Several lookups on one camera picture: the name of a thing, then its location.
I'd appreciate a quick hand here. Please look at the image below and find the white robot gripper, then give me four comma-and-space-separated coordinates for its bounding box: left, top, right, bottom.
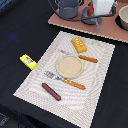
87, 0, 117, 17

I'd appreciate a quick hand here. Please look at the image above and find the orange toy bread loaf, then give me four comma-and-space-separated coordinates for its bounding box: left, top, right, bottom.
71, 37, 87, 53

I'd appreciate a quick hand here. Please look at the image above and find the yellow toy butter box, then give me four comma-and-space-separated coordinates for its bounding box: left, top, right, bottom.
20, 54, 37, 70

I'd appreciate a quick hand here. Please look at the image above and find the brown toy sausage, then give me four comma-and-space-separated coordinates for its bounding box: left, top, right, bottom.
42, 83, 61, 101

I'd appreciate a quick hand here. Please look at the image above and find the grey toy frying pan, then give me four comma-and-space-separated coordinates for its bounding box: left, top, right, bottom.
81, 6, 102, 31

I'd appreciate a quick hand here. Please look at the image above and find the beige bowl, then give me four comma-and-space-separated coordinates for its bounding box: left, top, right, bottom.
119, 5, 128, 30

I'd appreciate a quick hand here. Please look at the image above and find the grey toy pot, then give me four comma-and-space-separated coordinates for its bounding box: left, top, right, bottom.
55, 0, 83, 18

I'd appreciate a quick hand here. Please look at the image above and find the round wooden plate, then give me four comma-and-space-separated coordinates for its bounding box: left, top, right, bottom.
56, 55, 84, 78

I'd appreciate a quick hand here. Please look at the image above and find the white woven placemat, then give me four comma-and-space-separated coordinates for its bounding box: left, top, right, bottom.
14, 31, 115, 128

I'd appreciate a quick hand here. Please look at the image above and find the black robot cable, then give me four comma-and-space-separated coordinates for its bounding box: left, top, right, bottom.
47, 0, 118, 23

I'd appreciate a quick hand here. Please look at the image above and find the toy knife wooden handle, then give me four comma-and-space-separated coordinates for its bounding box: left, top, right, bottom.
58, 48, 99, 64

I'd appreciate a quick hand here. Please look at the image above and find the toy fork wooden handle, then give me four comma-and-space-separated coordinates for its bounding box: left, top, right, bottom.
44, 71, 86, 90

